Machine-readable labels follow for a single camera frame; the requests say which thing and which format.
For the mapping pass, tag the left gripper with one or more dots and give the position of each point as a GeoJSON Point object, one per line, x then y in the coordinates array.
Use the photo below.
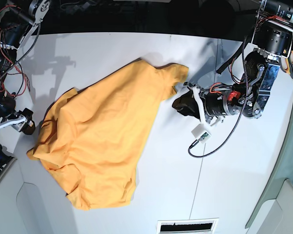
{"type": "Point", "coordinates": [217, 104]}

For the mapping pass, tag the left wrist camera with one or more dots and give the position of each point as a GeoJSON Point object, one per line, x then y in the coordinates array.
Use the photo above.
{"type": "Point", "coordinates": [202, 132]}

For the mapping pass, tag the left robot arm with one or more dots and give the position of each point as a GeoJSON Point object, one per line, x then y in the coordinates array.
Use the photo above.
{"type": "Point", "coordinates": [272, 36]}

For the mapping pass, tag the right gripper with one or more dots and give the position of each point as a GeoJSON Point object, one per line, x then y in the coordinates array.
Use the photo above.
{"type": "Point", "coordinates": [8, 112]}

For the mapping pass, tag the orange t-shirt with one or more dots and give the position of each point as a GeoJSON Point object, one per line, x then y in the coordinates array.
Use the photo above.
{"type": "Point", "coordinates": [91, 141]}

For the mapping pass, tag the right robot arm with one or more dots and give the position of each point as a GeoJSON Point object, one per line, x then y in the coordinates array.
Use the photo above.
{"type": "Point", "coordinates": [19, 19]}

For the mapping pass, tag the orange handled scissors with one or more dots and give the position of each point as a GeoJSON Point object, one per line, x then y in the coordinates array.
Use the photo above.
{"type": "Point", "coordinates": [287, 65]}

